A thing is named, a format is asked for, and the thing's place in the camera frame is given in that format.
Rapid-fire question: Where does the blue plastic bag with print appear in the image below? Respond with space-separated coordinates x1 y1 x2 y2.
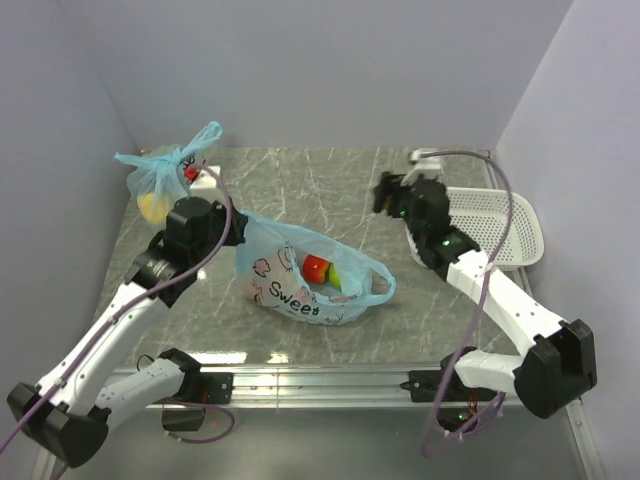
235 211 397 326

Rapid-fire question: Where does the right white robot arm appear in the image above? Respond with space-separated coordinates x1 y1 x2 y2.
373 171 598 419

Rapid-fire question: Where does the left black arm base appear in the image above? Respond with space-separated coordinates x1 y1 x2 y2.
160 372 236 445

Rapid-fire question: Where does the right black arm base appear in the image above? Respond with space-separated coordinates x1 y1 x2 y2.
400 354 478 432

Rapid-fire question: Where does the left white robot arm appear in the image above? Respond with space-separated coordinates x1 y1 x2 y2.
7 197 248 468

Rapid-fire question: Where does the yellow fruit in left bag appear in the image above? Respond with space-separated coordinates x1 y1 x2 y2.
136 193 173 227

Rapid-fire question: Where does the knotted blue bag left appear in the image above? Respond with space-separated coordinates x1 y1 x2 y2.
114 121 223 233

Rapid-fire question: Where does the green fruit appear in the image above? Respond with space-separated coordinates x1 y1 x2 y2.
326 263 342 291

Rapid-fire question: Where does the white perforated plastic basket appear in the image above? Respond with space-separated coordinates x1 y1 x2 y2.
407 186 547 272

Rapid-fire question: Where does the red apple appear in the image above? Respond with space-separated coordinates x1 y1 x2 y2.
301 255 331 285

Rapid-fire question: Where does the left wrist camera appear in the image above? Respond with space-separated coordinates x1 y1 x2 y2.
184 163 223 202

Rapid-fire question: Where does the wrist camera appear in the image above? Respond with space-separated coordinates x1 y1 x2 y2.
184 163 223 202
401 148 443 186

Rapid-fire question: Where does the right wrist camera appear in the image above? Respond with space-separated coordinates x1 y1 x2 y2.
401 148 443 186

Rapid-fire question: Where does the aluminium rail frame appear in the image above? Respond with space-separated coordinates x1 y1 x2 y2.
29 149 609 480

